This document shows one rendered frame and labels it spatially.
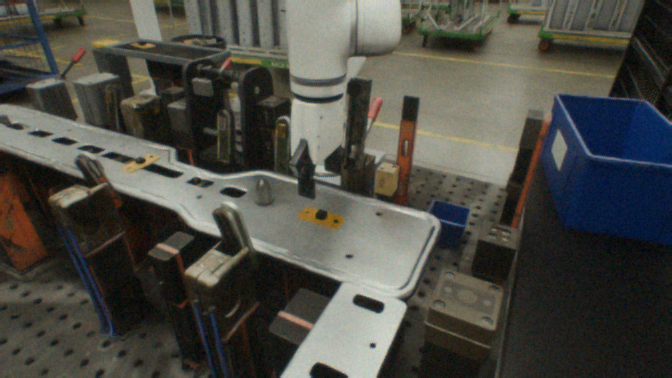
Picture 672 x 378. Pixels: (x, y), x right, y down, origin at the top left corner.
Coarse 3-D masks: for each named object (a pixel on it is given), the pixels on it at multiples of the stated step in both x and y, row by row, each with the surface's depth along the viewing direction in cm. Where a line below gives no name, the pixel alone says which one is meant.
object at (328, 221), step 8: (304, 208) 73; (312, 208) 73; (304, 216) 71; (312, 216) 71; (320, 216) 70; (328, 216) 71; (336, 216) 71; (320, 224) 69; (328, 224) 69; (336, 224) 69
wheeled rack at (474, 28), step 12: (420, 24) 624; (432, 24) 670; (444, 24) 667; (456, 24) 666; (468, 24) 666; (480, 24) 656; (492, 24) 669; (456, 36) 607; (468, 36) 599; (480, 36) 592
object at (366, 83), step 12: (348, 84) 70; (360, 84) 69; (360, 96) 73; (348, 108) 74; (360, 108) 74; (348, 120) 75; (360, 120) 74; (348, 132) 76; (360, 132) 75; (348, 144) 77; (360, 144) 76
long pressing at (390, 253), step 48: (0, 144) 98; (48, 144) 98; (96, 144) 98; (144, 144) 98; (144, 192) 79; (192, 192) 79; (288, 192) 79; (336, 192) 78; (288, 240) 66; (336, 240) 66; (384, 240) 66; (432, 240) 66; (384, 288) 57
